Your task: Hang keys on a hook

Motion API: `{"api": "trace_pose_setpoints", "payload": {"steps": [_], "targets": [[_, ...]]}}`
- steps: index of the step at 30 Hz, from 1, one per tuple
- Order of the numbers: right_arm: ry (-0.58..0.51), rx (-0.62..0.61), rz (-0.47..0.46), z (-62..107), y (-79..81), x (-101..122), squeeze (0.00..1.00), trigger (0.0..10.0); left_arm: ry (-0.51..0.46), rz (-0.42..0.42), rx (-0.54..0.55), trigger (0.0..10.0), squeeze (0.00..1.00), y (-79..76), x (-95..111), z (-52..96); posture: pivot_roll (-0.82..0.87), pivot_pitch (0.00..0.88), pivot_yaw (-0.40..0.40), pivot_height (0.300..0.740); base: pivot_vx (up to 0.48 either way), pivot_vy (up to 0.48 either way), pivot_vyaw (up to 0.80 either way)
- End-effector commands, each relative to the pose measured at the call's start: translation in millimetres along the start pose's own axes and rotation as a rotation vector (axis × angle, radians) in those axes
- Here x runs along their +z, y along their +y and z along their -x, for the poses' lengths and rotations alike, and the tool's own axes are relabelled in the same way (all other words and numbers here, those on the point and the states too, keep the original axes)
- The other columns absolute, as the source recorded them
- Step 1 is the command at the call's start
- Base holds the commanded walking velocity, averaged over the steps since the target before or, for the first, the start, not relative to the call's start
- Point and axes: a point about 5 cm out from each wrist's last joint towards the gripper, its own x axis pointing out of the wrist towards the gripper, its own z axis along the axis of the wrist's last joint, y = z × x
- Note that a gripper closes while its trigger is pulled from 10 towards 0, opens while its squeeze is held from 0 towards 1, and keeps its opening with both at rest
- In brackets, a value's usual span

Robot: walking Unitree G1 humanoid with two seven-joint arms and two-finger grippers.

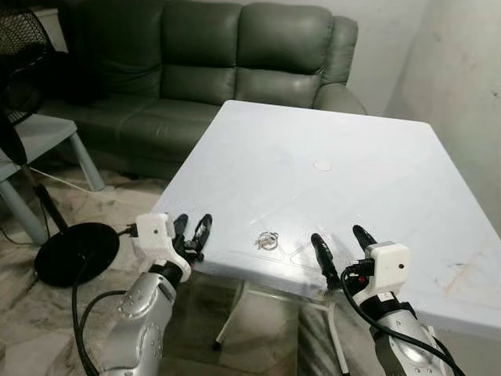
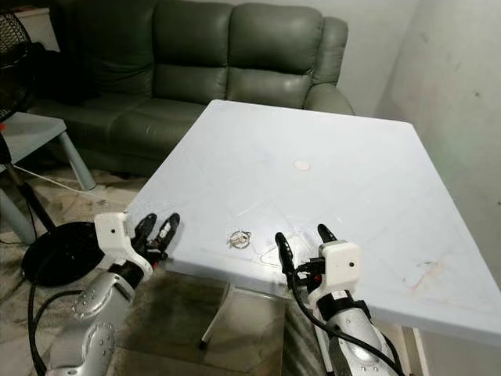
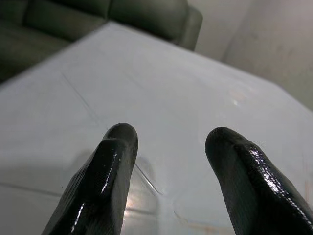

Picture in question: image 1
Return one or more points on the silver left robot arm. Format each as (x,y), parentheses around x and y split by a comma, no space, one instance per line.
(145,321)

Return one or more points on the white plastic square table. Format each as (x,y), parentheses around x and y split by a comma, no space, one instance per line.
(329,204)

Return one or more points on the black standing fan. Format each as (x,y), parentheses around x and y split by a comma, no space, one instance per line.
(77,254)

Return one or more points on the dark green leather sofa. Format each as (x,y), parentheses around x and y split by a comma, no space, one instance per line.
(203,70)

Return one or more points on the small grey side table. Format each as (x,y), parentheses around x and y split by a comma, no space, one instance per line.
(43,137)

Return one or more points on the white box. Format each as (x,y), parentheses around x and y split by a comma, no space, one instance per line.
(53,27)

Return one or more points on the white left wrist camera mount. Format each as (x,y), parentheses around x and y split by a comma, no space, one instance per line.
(153,233)

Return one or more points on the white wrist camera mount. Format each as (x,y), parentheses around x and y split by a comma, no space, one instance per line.
(153,233)
(389,266)

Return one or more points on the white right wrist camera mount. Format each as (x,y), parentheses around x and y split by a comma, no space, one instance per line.
(389,266)

